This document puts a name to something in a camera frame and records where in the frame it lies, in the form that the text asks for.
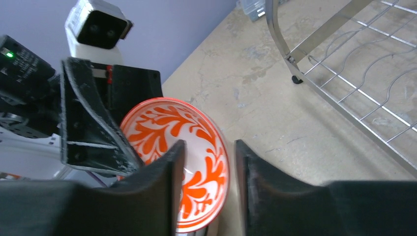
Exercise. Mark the clear plastic organizer box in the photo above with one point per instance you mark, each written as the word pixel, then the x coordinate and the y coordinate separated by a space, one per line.
pixel 254 9

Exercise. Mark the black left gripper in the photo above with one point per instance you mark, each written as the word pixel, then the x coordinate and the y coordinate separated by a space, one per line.
pixel 95 98

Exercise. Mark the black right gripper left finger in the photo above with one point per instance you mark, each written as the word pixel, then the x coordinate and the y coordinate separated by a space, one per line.
pixel 145 203

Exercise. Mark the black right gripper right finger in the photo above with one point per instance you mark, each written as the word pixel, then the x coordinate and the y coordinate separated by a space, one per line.
pixel 273 203

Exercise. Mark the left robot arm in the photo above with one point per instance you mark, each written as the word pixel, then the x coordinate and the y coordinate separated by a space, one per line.
pixel 29 93

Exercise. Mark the orange floral patterned bowl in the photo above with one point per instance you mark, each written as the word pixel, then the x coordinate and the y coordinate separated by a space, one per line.
pixel 152 126

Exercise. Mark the stainless steel dish rack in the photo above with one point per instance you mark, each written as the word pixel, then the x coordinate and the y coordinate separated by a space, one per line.
pixel 360 56

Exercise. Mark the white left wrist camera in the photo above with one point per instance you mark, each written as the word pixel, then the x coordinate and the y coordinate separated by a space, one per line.
pixel 93 29

